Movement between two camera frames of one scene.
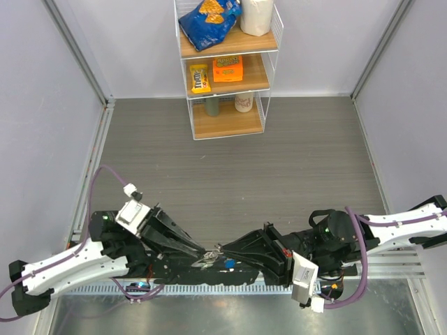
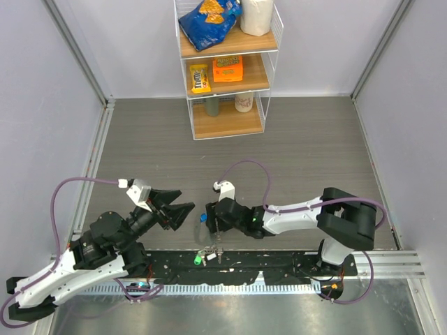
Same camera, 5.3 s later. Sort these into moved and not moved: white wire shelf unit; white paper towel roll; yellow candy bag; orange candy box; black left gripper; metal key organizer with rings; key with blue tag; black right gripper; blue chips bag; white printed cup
Moved: black right gripper; black left gripper; key with blue tag; metal key organizer with rings
Not moved: white wire shelf unit; blue chips bag; orange candy box; yellow candy bag; white printed cup; white paper towel roll
